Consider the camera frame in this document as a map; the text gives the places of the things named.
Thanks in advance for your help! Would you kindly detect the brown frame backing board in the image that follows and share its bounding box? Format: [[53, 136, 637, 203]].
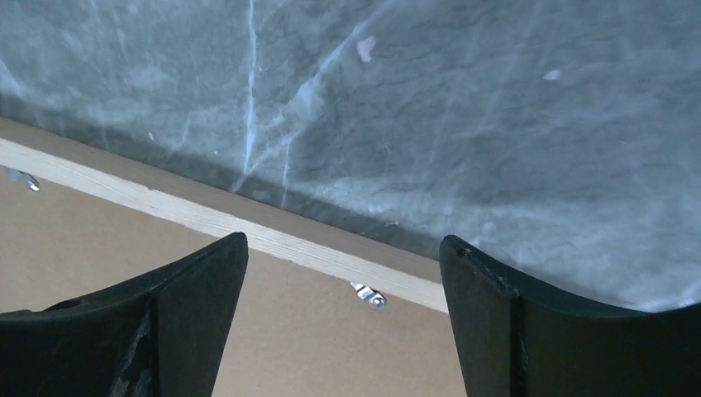
[[1, 175, 465, 396]]

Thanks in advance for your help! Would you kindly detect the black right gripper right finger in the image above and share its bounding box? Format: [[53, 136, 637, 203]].
[[439, 235, 700, 397]]

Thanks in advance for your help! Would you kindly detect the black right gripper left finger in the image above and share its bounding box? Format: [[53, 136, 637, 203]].
[[1, 232, 249, 396]]

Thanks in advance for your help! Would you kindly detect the light wooden picture frame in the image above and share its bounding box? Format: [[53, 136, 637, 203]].
[[1, 118, 447, 312]]

